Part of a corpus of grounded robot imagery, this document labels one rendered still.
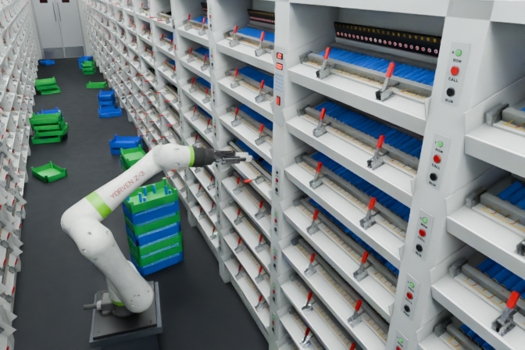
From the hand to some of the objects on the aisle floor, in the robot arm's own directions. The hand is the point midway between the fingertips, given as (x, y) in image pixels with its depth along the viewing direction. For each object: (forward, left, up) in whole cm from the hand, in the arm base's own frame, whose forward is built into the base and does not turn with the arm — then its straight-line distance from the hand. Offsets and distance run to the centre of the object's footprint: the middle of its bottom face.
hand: (243, 157), depth 184 cm
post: (+1, +32, -104) cm, 109 cm away
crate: (-50, +55, -106) cm, 130 cm away
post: (+20, -36, -99) cm, 107 cm away
